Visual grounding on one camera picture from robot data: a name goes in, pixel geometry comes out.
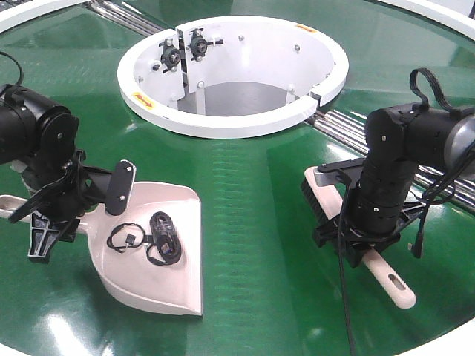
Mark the left metal roller strip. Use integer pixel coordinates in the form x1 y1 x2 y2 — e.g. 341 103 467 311
86 1 167 37

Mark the metal roller strip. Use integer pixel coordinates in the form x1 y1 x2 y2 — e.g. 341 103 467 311
86 1 167 37
304 111 474 215

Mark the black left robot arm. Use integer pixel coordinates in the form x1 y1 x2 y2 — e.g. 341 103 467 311
1 84 112 263

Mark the right metal roller strip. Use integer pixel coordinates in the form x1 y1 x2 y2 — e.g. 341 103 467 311
304 111 474 215

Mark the white central ring housing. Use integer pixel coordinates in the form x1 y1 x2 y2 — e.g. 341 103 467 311
117 16 349 139

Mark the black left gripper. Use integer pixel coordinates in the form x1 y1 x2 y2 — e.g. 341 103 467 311
8 149 111 263

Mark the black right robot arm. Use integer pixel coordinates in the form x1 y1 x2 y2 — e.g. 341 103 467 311
312 103 474 267

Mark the black bearing mount right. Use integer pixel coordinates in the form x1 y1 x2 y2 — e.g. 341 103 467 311
189 28 224 62

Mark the white outer rim left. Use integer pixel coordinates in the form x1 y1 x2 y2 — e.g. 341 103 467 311
1 0 88 33

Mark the black usb cable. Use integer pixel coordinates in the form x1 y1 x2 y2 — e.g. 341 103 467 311
106 211 183 266

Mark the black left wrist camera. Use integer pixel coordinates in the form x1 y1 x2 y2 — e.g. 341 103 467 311
105 159 137 216

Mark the pink hand broom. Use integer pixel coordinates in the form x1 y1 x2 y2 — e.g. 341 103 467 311
304 166 416 309

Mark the black bearing mount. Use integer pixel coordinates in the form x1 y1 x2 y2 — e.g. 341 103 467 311
189 28 224 62
151 38 181 73

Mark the pink plastic dustpan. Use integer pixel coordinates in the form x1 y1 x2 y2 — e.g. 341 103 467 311
0 181 204 317

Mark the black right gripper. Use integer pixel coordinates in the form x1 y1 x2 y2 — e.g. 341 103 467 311
312 202 425 268

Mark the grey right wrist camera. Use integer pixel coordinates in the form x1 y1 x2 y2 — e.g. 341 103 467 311
314 158 365 189

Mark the black bearing mount left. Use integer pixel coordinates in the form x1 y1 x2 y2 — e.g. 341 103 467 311
151 38 181 73

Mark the white outer rim right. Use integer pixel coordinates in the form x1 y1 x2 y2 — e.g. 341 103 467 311
381 0 474 36

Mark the white rim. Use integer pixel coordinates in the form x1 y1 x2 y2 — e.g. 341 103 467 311
381 0 474 36
1 0 88 33

